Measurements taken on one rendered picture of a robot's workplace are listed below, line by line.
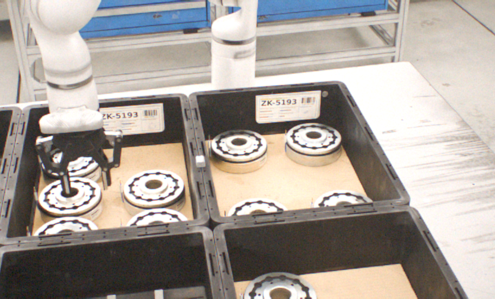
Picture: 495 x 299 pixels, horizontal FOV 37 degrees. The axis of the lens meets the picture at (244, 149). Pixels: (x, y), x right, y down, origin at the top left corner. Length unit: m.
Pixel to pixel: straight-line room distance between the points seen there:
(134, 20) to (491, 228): 2.03
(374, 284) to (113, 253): 0.38
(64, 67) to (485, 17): 3.41
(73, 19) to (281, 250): 0.44
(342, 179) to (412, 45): 2.58
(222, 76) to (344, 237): 0.56
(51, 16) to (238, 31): 0.53
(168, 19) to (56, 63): 2.08
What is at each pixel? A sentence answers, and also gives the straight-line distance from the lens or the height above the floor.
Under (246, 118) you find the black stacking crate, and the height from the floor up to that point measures 0.87.
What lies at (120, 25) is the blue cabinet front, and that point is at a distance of 3.15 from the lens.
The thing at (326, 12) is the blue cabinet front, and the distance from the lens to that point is 3.31.
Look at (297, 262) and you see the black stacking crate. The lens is 1.11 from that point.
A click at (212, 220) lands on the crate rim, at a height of 0.93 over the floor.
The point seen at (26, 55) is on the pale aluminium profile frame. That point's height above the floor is 0.28.
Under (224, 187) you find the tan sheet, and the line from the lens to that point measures 1.29.
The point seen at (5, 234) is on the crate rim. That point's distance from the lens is 1.09.
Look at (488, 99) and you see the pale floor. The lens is 3.43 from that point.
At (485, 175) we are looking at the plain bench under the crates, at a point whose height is 0.70.
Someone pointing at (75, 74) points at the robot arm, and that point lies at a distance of 1.11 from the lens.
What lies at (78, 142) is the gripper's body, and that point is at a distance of 1.19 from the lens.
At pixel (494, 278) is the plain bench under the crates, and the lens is 1.37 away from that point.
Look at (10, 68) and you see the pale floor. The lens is 3.75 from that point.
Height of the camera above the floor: 1.58
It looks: 33 degrees down
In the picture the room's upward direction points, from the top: 1 degrees counter-clockwise
